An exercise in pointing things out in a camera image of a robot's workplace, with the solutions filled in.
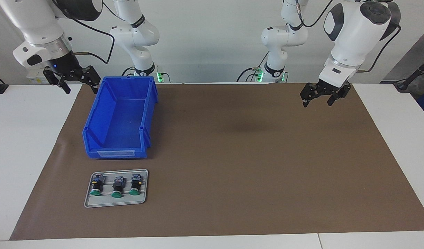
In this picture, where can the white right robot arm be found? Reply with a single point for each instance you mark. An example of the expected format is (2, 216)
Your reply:
(35, 24)

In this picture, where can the green push button switch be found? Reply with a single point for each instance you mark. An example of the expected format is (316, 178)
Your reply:
(135, 185)
(96, 185)
(118, 186)

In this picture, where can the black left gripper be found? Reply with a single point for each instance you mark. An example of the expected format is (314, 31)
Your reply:
(331, 88)

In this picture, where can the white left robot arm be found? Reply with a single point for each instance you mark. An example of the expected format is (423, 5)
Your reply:
(350, 38)

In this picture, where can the black tripod leg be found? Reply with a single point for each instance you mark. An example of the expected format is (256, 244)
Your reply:
(411, 77)

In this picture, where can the grey metal tray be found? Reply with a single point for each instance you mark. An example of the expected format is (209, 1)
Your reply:
(116, 202)

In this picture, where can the brown table mat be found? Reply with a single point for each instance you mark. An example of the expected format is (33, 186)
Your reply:
(250, 180)

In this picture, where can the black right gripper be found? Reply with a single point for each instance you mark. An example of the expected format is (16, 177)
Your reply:
(63, 65)

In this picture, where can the blue plastic storage bin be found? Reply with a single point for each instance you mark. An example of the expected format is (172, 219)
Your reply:
(122, 117)

